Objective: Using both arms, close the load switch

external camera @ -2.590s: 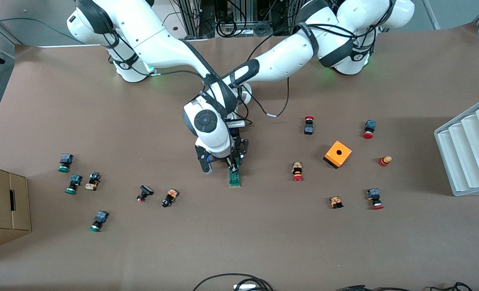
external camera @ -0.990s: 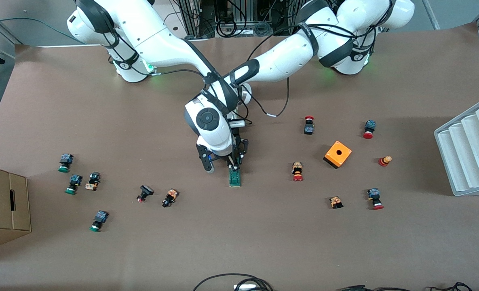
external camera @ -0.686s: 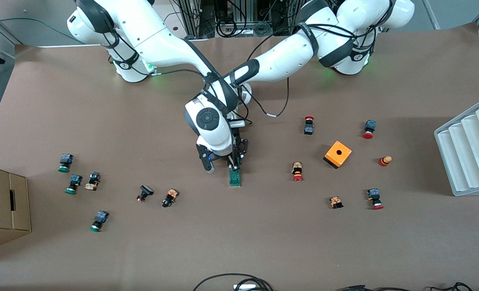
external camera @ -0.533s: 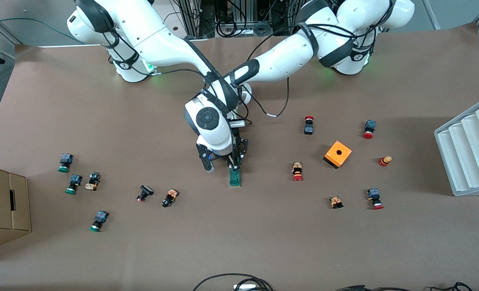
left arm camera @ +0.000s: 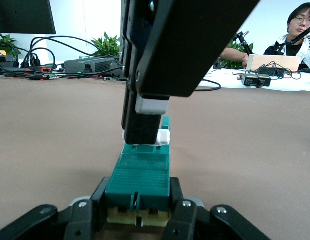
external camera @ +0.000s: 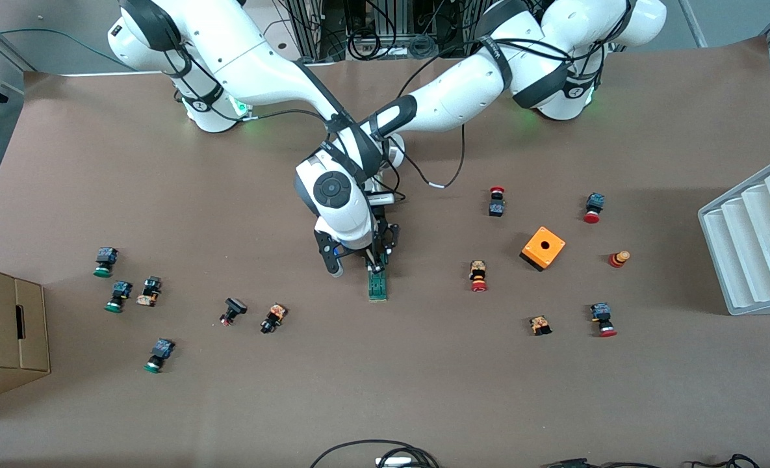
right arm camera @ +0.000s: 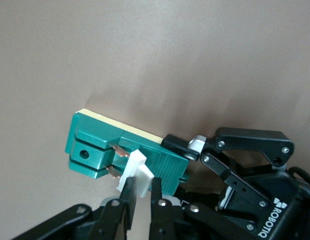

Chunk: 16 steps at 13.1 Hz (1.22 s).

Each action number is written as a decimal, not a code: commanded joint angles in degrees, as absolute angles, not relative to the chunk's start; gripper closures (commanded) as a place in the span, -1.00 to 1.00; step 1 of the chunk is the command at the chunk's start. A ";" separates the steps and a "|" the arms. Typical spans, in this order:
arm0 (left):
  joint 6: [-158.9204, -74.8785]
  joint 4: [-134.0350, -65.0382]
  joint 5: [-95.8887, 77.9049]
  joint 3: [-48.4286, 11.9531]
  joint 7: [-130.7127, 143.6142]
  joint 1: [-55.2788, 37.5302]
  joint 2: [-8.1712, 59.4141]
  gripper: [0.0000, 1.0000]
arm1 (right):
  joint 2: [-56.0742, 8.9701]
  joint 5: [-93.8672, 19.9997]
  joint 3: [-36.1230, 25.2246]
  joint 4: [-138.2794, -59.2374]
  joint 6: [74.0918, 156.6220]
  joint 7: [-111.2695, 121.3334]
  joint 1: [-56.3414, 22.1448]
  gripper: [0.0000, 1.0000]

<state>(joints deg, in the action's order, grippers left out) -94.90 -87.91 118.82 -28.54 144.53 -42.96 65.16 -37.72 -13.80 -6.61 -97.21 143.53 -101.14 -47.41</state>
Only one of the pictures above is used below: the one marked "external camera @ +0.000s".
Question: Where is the green terminal block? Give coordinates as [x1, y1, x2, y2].
[367, 262, 389, 302]

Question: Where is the brown paper table cover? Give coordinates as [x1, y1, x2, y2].
[0, 36, 770, 468]

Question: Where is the red mushroom button blue block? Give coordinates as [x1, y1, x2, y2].
[589, 302, 618, 338]
[583, 192, 606, 224]

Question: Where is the aluminium equipment rack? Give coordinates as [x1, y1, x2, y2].
[281, 0, 496, 62]

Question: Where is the green mushroom push button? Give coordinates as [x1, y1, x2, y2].
[143, 338, 176, 374]
[104, 280, 134, 314]
[94, 246, 120, 279]

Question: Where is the white ridged tray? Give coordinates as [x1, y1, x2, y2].
[698, 155, 770, 317]

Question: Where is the brown cardboard box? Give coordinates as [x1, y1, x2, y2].
[0, 262, 51, 407]

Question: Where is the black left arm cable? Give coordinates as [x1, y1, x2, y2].
[394, 62, 468, 190]

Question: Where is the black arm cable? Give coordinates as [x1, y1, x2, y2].
[175, 45, 359, 171]
[394, 62, 468, 190]

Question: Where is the black selector switch orange block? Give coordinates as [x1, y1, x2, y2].
[136, 276, 163, 307]
[260, 303, 289, 335]

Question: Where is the black flat head switch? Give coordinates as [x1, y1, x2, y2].
[219, 297, 248, 327]

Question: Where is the orange button enclosure box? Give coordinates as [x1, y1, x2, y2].
[519, 226, 567, 272]

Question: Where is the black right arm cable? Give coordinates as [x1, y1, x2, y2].
[175, 45, 359, 171]

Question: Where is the black coiled cable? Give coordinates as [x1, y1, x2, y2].
[348, 29, 382, 60]

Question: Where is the black cable loop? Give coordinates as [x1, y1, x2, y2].
[310, 440, 441, 468]

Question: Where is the black cable with connector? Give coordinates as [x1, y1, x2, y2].
[544, 458, 661, 468]

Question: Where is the thin black cable tangle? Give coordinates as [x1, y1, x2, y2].
[689, 454, 761, 468]

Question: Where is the grey frame rail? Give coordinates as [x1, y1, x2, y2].
[0, 10, 38, 72]

